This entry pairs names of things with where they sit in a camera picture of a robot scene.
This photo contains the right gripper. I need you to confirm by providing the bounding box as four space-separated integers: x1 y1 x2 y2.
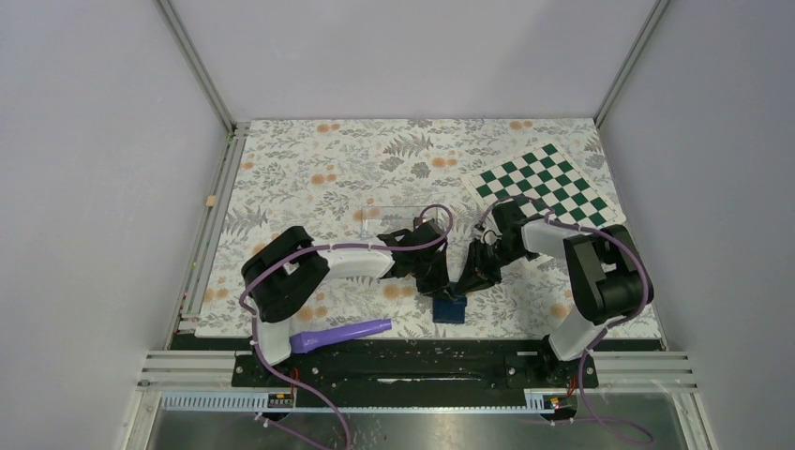
455 238 526 295

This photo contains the navy blue card holder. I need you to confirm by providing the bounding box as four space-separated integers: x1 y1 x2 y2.
432 295 468 324

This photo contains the clear plastic card box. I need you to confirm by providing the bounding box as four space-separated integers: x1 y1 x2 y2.
360 203 453 239

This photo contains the purple plastic handle tool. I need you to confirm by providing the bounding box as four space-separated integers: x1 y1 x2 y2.
290 319 392 354

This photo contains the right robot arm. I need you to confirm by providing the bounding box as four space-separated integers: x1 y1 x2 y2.
454 195 653 386

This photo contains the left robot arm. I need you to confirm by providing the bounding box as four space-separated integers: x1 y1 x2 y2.
240 219 453 385

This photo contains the floral patterned table mat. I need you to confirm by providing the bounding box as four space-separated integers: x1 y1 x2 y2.
195 118 618 338

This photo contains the green white checkerboard mat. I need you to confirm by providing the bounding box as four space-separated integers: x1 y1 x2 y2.
461 142 626 228

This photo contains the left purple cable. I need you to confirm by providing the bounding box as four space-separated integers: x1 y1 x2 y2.
238 203 455 450

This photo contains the purple cable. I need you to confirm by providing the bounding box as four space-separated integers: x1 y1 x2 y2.
238 203 455 450
478 194 656 448

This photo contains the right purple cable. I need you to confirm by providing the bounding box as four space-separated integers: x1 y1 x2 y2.
478 194 656 448

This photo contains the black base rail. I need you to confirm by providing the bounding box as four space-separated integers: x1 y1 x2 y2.
171 335 665 412

